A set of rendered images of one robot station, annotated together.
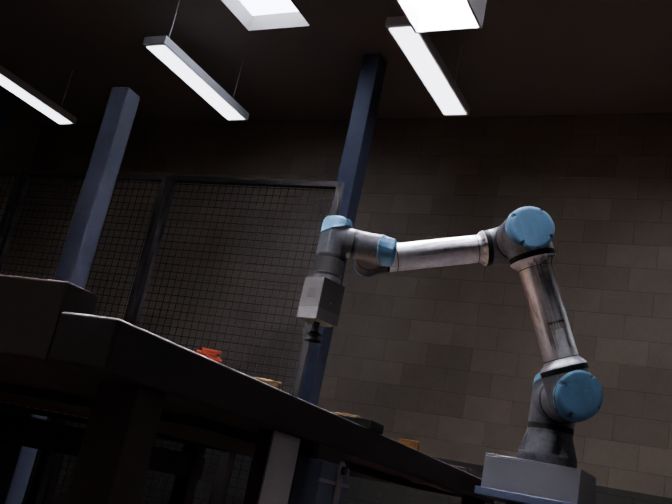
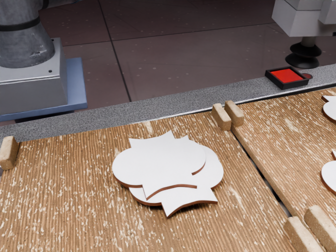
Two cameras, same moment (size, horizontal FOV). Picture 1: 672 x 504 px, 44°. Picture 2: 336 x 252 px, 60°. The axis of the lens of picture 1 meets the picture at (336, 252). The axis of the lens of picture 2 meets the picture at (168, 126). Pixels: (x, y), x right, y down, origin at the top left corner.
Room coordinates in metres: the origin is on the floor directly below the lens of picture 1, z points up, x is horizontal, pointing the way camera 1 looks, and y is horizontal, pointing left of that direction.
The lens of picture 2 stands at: (2.39, 0.14, 1.30)
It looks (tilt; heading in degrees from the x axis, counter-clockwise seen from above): 39 degrees down; 226
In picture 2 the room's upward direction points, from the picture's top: straight up
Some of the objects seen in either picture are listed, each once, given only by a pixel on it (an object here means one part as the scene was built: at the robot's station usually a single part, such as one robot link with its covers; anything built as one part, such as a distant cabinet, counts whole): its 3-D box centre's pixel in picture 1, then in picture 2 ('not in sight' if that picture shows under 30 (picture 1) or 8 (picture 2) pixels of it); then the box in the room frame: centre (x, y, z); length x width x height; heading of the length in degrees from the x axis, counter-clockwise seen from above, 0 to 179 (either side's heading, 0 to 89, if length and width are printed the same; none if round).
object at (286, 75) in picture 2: not in sight; (286, 77); (1.72, -0.12, 0.92); 0.06 x 0.06 x 0.01; 65
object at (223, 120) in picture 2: not in sight; (221, 116); (2.00, -0.11, 0.95); 0.06 x 0.02 x 0.03; 61
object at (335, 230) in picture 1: (335, 239); not in sight; (2.02, 0.01, 1.38); 0.09 x 0.08 x 0.11; 91
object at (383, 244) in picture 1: (372, 250); not in sight; (2.03, -0.09, 1.38); 0.11 x 0.11 x 0.08; 1
